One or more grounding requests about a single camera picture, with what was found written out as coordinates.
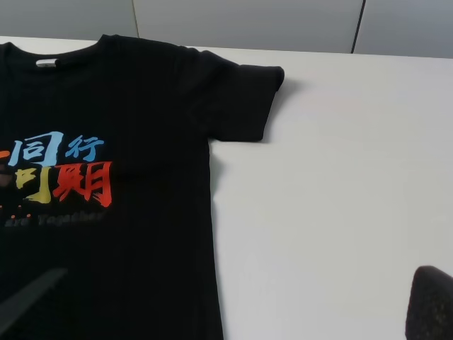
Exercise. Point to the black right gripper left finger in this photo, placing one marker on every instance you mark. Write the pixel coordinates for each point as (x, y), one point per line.
(19, 303)

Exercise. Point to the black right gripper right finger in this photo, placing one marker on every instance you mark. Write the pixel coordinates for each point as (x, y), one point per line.
(429, 315)

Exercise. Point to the black printed t-shirt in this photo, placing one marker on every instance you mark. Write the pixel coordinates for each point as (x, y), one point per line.
(105, 171)

